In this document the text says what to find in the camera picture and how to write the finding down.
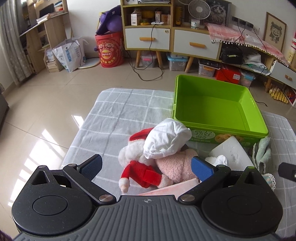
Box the plaid dress rabbit doll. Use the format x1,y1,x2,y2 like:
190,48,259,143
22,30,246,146
262,173,276,191

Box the white foam block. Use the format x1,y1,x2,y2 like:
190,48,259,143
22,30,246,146
209,136,254,171

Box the green terry towel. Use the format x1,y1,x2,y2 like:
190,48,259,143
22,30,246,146
252,137,271,174

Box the white cloth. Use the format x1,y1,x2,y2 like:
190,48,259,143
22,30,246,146
144,118,192,159

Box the Santa plush toy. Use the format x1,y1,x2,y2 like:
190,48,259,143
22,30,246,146
118,128,162,193

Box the grey checked tablecloth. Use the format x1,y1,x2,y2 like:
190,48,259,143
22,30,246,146
62,88,295,237

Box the green plastic bin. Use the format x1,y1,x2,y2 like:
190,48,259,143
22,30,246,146
171,75,268,147

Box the yellow egg tray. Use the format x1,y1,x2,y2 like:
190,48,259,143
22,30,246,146
268,87,288,104

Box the red box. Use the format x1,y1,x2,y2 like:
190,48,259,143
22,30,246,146
215,64,241,84

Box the clear storage box blue lid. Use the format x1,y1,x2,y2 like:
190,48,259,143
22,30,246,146
166,52,189,71

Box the white paper shopping bag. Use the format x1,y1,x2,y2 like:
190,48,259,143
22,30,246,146
52,37,88,73

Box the black bag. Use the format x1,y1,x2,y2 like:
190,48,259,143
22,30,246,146
220,44,243,65

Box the long wooden tv stand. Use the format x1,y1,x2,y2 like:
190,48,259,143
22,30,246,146
217,39,296,93

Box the red printed bucket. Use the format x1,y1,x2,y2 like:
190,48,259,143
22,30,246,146
95,32,123,68

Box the small clear storage box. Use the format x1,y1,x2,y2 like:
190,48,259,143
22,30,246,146
140,51,157,68

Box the wooden drawer cabinet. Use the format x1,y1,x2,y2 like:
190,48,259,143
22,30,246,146
172,1,221,73

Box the framed cartoon girl picture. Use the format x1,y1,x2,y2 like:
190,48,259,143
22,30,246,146
263,12,287,51

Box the pink checked cloth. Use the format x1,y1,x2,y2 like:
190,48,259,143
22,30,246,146
205,23,288,67

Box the wooden desk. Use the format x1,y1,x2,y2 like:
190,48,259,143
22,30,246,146
20,1,68,74

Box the white cup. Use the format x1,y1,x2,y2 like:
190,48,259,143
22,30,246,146
191,19,200,29

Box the purple plush toy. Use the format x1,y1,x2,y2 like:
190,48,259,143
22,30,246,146
96,5,122,35

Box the wooden shelf cabinet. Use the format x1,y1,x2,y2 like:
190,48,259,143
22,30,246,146
120,1,174,68

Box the framed cat picture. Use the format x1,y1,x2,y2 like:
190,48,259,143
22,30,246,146
205,0,232,27

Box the small white desk fan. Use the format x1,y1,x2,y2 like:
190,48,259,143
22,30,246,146
188,0,211,21

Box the black power cable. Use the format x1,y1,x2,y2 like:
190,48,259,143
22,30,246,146
124,22,165,82

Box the wall power strip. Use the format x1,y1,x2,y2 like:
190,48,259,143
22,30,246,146
230,16,259,34

